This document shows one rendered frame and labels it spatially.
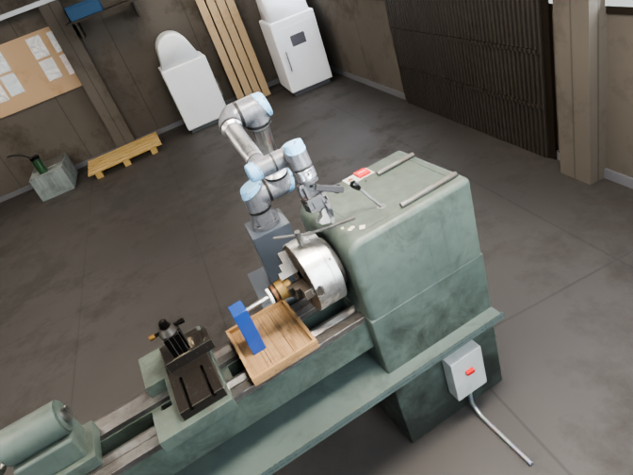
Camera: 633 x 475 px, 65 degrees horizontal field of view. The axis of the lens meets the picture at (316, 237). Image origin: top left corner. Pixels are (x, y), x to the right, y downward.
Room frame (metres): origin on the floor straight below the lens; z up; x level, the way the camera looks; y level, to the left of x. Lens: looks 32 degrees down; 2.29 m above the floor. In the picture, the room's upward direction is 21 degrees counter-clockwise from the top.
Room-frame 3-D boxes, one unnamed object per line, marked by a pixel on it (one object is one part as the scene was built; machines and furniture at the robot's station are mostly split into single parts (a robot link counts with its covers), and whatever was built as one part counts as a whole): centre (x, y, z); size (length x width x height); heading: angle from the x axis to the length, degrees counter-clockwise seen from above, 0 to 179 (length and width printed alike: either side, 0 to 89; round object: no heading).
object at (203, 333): (1.62, 0.66, 1.00); 0.20 x 0.10 x 0.05; 106
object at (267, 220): (2.22, 0.21, 1.15); 0.15 x 0.15 x 0.10
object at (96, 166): (7.96, 2.40, 0.06); 1.21 x 0.84 x 0.11; 100
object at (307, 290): (1.60, 0.12, 1.09); 0.12 x 0.11 x 0.05; 16
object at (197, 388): (1.55, 0.67, 0.95); 0.43 x 0.18 x 0.04; 16
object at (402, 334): (1.84, -0.31, 0.43); 0.60 x 0.48 x 0.86; 106
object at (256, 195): (2.22, 0.21, 1.27); 0.13 x 0.12 x 0.14; 103
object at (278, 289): (1.67, 0.21, 1.08); 0.09 x 0.09 x 0.09; 16
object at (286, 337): (1.63, 0.34, 0.88); 0.36 x 0.30 x 0.04; 16
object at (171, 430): (1.56, 0.72, 0.89); 0.53 x 0.30 x 0.06; 16
